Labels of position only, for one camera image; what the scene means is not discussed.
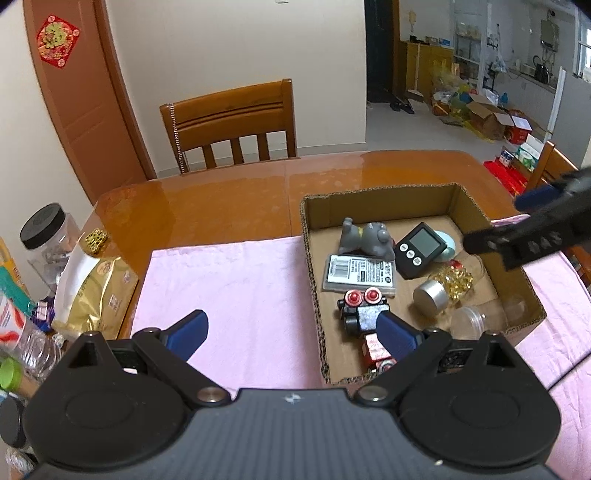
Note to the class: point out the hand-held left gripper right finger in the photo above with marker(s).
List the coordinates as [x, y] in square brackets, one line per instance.
[397, 334]

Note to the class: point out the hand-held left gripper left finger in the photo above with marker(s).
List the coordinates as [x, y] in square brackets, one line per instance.
[189, 332]

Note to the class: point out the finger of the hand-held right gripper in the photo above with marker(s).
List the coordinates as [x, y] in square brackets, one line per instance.
[531, 240]
[538, 196]

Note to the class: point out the red toy train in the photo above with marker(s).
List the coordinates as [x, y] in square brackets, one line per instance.
[374, 353]

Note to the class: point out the blue black toy train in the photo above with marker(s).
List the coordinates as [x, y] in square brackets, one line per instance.
[360, 316]

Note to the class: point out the brown cardboard box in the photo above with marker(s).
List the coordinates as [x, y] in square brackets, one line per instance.
[332, 332]

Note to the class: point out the jar of gold capsules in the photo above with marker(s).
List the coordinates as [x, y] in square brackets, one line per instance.
[443, 288]

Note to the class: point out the translucent plastic container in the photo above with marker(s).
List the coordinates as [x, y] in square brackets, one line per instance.
[471, 321]

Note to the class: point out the light blue egg-shaped case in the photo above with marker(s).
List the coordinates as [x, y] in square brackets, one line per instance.
[450, 247]

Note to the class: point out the black digital timer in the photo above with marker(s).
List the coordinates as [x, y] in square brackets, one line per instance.
[418, 249]

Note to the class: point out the grey cat toy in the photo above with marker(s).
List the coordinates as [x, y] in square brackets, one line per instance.
[369, 237]

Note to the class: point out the wooden chair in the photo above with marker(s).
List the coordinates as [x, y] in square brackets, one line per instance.
[226, 110]
[556, 164]

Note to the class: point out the pink cloth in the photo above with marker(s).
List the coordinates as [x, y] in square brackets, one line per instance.
[231, 300]

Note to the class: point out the grey flat packet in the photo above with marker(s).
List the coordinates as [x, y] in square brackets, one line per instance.
[358, 272]

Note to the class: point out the open cardboard box on floor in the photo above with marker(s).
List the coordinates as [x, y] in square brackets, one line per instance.
[489, 117]

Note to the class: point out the gold foil bag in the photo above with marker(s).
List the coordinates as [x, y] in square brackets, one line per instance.
[99, 295]

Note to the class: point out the black kettle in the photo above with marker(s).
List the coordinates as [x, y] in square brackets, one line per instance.
[540, 69]

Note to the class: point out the clear water bottle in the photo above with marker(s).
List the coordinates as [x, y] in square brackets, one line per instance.
[30, 346]

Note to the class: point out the clear jar with black lid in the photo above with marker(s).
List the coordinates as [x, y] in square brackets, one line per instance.
[44, 230]

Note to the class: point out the green capped bottle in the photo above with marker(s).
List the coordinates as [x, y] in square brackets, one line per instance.
[9, 374]

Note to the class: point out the wooden door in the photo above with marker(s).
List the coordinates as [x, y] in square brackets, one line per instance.
[87, 115]

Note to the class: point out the red door decoration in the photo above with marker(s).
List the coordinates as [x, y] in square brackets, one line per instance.
[57, 40]

